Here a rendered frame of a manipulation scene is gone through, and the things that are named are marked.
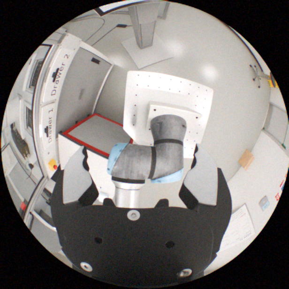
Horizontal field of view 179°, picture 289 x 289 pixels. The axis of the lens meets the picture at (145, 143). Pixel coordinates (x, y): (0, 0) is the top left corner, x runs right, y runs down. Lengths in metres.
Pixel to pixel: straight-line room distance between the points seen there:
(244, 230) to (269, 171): 1.45
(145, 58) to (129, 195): 1.26
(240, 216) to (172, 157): 2.79
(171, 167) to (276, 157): 2.90
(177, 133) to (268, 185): 2.76
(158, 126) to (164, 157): 0.12
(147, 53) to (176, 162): 1.20
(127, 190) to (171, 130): 0.24
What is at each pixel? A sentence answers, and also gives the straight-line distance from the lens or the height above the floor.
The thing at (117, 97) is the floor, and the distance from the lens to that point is 1.30.
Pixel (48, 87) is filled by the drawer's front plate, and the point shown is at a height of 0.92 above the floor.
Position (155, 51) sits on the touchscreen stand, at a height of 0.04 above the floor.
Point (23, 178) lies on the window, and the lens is 0.75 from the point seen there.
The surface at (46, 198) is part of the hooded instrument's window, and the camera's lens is 1.33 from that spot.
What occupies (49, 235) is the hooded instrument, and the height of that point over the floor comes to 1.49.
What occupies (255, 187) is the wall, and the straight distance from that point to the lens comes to 2.92.
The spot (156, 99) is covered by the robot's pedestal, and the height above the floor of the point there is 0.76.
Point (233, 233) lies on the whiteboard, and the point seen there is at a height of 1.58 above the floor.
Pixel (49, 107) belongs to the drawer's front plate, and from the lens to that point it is 0.65.
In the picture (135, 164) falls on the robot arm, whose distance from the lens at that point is 0.31.
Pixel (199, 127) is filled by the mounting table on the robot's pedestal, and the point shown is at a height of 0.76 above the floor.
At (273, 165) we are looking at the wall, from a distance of 2.97.
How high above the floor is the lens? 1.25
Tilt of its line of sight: 61 degrees down
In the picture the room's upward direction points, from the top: 180 degrees counter-clockwise
